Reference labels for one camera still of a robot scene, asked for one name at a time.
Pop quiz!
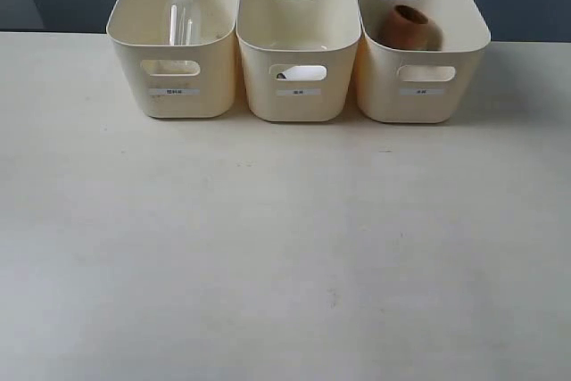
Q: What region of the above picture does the clear plastic bottle white cap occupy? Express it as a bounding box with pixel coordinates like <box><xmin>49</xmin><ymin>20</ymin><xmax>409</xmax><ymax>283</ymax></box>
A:
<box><xmin>167</xmin><ymin>0</ymin><xmax>202</xmax><ymax>46</ymax></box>

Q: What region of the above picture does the white paper cup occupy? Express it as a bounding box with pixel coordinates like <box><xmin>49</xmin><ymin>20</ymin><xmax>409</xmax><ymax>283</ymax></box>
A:
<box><xmin>276</xmin><ymin>65</ymin><xmax>327</xmax><ymax>82</ymax></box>

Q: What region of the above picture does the cream plastic bin right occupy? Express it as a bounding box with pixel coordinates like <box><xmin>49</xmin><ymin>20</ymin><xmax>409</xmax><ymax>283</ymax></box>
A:
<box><xmin>353</xmin><ymin>0</ymin><xmax>491</xmax><ymax>124</ymax></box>

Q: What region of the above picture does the brown wooden cup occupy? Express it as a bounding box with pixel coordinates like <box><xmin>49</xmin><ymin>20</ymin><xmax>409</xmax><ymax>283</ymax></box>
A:
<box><xmin>377</xmin><ymin>4</ymin><xmax>443</xmax><ymax>51</ymax></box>

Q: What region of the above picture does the cream plastic bin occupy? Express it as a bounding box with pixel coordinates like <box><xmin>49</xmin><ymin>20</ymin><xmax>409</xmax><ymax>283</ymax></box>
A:
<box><xmin>236</xmin><ymin>0</ymin><xmax>361</xmax><ymax>122</ymax></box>
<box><xmin>353</xmin><ymin>0</ymin><xmax>491</xmax><ymax>124</ymax></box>
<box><xmin>106</xmin><ymin>0</ymin><xmax>238</xmax><ymax>119</ymax></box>

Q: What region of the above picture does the cream plastic bin middle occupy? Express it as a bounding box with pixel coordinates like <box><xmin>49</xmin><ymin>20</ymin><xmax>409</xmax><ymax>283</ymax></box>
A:
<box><xmin>236</xmin><ymin>0</ymin><xmax>361</xmax><ymax>122</ymax></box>

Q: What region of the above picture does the cream plastic bin left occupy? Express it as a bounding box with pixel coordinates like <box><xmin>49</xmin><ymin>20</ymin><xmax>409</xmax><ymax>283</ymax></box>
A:
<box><xmin>106</xmin><ymin>0</ymin><xmax>238</xmax><ymax>119</ymax></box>

